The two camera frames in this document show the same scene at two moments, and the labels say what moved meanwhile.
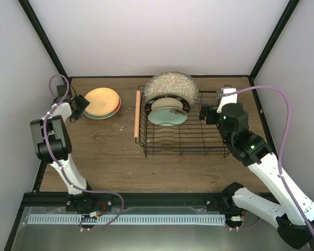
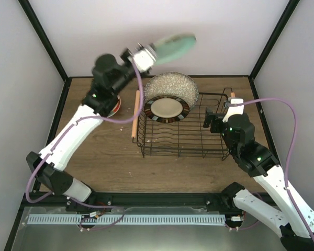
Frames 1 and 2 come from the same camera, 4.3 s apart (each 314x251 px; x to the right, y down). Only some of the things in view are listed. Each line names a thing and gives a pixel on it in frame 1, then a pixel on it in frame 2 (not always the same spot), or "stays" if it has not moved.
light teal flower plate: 167,116 to 174,46
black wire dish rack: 192,138 stays
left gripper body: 80,107 to 145,68
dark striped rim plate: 167,101 stays
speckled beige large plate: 171,82 stays
